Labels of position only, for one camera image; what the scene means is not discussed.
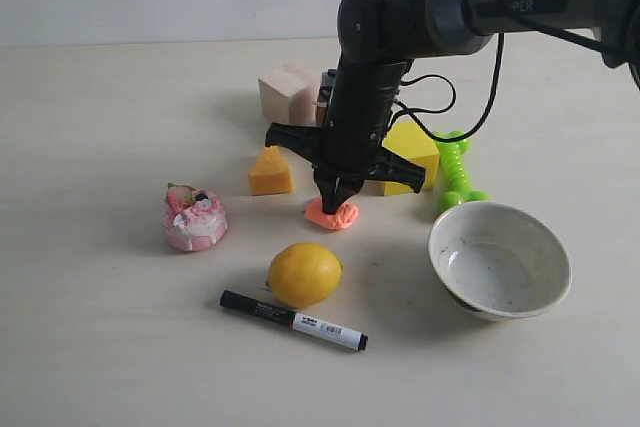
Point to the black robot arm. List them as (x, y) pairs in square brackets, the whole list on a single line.
[(379, 41)]

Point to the yellow cheese wedge toy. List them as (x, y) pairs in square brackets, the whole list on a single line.
[(270, 174)]

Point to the white ceramic bowl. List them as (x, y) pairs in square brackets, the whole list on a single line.
[(497, 262)]

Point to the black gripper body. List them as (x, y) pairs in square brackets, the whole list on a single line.
[(347, 149)]

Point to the pink cake toy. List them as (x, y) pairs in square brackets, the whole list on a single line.
[(194, 219)]

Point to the yellow lemon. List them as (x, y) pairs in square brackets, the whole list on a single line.
[(304, 274)]

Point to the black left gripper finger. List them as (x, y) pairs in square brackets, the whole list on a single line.
[(327, 184)]

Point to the brown wooden cup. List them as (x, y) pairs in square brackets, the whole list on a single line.
[(320, 113)]

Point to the yellow cube block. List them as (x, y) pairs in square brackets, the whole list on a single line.
[(408, 140)]

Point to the light wooden cube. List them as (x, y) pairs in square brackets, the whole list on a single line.
[(288, 94)]

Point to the black white marker pen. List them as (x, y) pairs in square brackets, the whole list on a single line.
[(309, 325)]

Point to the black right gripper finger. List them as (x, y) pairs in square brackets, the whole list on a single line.
[(345, 189)]

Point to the green bone toy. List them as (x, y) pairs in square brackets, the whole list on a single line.
[(459, 189)]

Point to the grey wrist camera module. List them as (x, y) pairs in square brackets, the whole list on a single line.
[(326, 85)]

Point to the orange squishy lump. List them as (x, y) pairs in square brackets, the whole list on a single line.
[(346, 215)]

